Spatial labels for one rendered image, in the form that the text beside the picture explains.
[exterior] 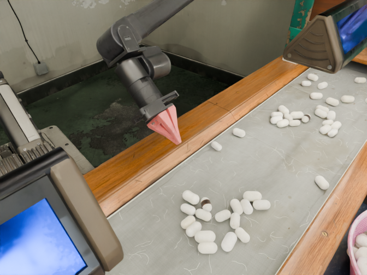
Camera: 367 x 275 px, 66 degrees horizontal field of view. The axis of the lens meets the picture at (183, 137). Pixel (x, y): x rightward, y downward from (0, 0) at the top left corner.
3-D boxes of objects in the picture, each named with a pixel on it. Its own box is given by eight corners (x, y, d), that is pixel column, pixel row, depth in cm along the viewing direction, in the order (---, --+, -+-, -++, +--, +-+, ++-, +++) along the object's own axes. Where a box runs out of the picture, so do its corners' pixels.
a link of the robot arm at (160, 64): (95, 45, 61) (114, 25, 55) (133, 36, 69) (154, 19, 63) (120, 95, 63) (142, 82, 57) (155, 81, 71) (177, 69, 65)
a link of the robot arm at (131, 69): (107, 72, 61) (118, 55, 56) (131, 64, 65) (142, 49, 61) (125, 98, 61) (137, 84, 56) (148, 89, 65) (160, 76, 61)
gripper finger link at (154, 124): (201, 127, 60) (177, 91, 60) (178, 144, 56) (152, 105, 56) (187, 138, 66) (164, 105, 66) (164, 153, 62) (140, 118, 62)
